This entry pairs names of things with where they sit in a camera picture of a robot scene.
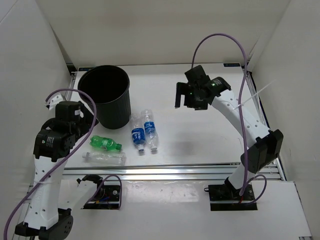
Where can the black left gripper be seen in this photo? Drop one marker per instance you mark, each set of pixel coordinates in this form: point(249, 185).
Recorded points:
point(86, 120)

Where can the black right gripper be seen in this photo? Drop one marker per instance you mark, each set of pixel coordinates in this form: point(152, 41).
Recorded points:
point(183, 88)

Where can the green plastic bottle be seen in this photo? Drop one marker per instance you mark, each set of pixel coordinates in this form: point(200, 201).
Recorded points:
point(104, 143)

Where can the clear bottle small blue label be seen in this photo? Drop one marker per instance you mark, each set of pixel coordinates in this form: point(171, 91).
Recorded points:
point(151, 134)

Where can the clear bottle large blue label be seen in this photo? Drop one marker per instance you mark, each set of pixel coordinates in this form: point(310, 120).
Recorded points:
point(137, 133)

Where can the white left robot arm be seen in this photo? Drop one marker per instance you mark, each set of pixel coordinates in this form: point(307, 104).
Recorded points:
point(54, 142)

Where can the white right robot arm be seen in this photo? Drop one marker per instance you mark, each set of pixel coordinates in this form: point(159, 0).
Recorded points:
point(261, 144)

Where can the black ribbed plastic bin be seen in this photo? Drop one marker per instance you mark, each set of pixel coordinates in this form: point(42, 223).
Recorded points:
point(108, 86)

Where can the clear crushed plastic bottle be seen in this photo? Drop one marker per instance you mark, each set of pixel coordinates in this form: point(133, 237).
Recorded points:
point(108, 158)

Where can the white cable tie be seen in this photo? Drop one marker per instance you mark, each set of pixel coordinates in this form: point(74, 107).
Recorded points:
point(253, 96)

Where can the silver aluminium frame rail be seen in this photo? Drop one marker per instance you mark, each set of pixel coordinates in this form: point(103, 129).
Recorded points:
point(178, 172)

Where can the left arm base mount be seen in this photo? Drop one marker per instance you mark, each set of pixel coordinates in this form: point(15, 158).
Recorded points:
point(108, 198)

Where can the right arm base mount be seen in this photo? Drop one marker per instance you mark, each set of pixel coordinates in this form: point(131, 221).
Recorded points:
point(222, 199)

